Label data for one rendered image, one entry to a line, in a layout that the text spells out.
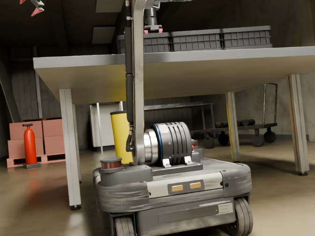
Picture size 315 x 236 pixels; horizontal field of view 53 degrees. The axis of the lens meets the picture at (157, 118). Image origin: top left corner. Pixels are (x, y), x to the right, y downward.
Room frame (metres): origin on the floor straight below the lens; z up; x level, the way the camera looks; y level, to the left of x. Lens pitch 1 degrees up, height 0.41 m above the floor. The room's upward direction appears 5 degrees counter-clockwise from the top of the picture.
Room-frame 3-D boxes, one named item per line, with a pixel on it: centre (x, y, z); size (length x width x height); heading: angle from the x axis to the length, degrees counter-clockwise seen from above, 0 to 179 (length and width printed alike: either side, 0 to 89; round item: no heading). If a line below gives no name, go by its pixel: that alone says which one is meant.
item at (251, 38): (2.02, -0.54, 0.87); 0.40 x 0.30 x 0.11; 6
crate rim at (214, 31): (1.99, -0.25, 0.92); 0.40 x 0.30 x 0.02; 6
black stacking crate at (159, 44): (1.96, 0.05, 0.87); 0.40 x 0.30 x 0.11; 6
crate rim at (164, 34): (1.96, 0.05, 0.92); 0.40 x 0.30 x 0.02; 6
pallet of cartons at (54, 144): (5.29, 1.91, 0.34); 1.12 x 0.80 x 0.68; 101
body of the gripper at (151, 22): (1.85, -0.02, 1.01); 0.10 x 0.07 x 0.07; 95
